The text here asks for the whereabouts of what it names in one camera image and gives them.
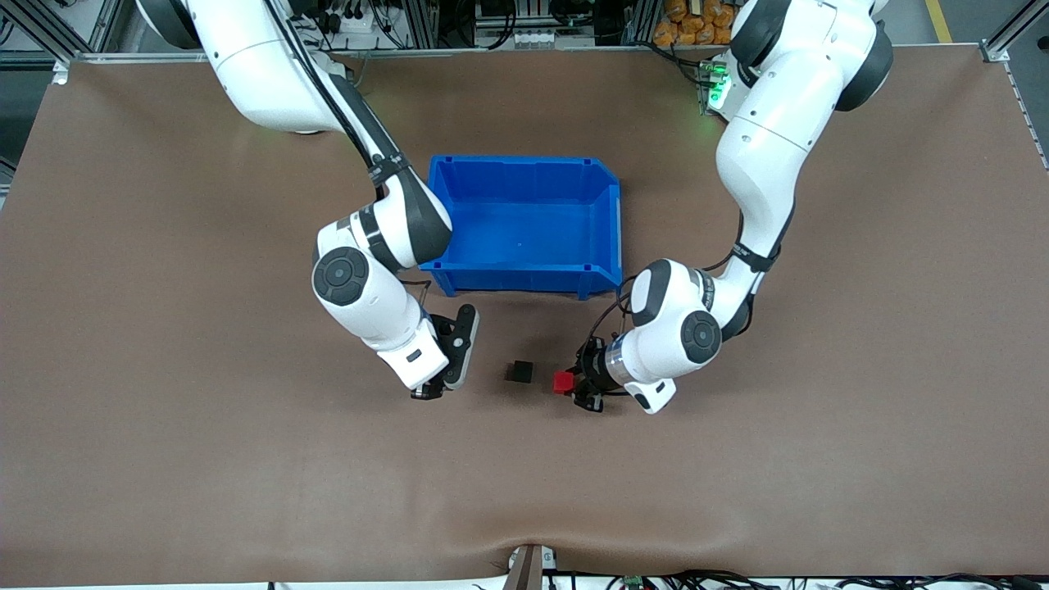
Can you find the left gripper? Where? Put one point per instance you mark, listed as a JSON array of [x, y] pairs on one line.
[[592, 366]]

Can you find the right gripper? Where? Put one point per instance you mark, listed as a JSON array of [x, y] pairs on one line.
[[431, 391]]

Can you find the small red cube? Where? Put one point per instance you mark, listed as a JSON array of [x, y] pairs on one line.
[[563, 383]]

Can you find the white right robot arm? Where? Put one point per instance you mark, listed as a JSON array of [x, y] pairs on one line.
[[262, 65]]

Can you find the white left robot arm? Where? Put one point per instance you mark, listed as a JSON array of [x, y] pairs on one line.
[[770, 139]]

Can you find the small black cube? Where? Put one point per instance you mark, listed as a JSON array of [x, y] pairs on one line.
[[519, 373]]

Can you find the blue plastic storage bin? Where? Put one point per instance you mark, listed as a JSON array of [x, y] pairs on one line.
[[533, 221]]

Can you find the brown table mat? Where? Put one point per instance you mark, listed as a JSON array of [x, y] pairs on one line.
[[246, 459]]

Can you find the white terminal block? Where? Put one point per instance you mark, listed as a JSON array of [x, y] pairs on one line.
[[533, 38]]

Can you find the orange snack packs pile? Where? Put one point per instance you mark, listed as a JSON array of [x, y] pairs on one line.
[[692, 24]]

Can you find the brown metal bracket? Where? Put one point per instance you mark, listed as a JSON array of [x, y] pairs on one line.
[[529, 567]]

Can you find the silver aluminium profile frame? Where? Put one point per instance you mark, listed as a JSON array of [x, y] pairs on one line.
[[418, 24]]

